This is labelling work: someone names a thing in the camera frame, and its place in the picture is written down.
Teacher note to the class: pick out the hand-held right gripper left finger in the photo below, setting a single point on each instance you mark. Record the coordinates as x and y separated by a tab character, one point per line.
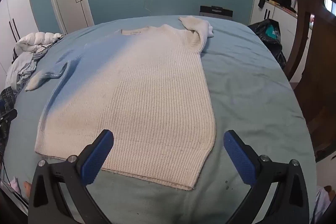
98	153

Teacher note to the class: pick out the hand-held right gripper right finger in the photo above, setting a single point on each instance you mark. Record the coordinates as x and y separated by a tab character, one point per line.
239	155

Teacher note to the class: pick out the cream knit sweater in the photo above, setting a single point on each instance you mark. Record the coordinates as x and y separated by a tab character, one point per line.
147	98

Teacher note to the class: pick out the dark plaid cloth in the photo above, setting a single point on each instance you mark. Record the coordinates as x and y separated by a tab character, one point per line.
5	96

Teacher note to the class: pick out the pale grey-blue crumpled cloth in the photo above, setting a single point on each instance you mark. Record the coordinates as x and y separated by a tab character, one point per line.
21	69

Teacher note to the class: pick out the bed with blue sheet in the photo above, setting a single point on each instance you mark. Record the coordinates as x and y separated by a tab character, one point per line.
249	87

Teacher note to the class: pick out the white wardrobe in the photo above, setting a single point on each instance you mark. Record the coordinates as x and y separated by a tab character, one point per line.
18	3

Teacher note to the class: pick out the black garbage bag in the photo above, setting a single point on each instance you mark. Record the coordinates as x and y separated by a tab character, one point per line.
262	29

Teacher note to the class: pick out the brown wooden chair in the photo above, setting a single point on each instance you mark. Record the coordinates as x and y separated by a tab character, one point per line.
320	56

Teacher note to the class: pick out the white low cabinet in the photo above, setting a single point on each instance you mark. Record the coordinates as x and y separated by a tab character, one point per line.
281	19

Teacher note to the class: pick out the black flat box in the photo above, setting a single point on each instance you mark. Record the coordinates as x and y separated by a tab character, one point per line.
215	12

